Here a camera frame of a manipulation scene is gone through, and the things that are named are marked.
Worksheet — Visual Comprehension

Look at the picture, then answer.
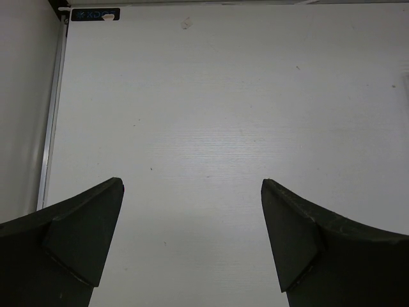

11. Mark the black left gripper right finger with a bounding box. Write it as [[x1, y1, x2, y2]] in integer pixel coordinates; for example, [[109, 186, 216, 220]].
[[261, 179, 408, 306]]

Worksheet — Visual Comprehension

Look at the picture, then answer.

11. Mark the black logo sticker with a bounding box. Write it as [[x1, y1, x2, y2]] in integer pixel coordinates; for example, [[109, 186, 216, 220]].
[[70, 8, 121, 22]]

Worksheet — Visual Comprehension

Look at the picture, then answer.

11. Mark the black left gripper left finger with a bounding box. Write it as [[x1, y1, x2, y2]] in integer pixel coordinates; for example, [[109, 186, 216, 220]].
[[1, 177, 124, 306]]

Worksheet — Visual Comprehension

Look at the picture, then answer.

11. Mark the aluminium table edge rail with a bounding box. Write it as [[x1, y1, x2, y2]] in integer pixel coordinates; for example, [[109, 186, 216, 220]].
[[36, 16, 68, 211]]

